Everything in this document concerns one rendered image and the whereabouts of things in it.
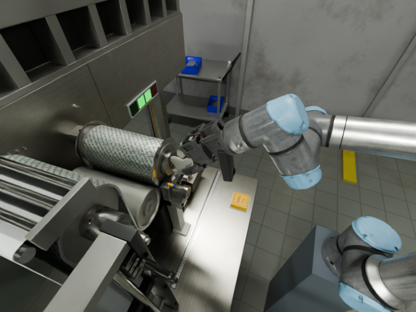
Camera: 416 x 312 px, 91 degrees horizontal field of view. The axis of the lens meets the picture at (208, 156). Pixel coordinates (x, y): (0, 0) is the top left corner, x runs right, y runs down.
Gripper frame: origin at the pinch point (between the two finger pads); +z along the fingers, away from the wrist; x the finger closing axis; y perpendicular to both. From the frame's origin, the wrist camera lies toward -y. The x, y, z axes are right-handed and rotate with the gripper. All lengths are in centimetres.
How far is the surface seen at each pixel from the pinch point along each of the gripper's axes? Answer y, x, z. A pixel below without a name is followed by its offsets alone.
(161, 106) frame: 6, -78, 66
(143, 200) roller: 1.6, 12.3, 5.9
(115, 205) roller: 8.1, 19.1, 1.7
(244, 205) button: -38.2, -14.0, 6.2
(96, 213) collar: 11.4, 24.0, -3.4
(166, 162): 3.9, 1.8, 1.3
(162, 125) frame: -6, -78, 79
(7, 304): 3, 43, 48
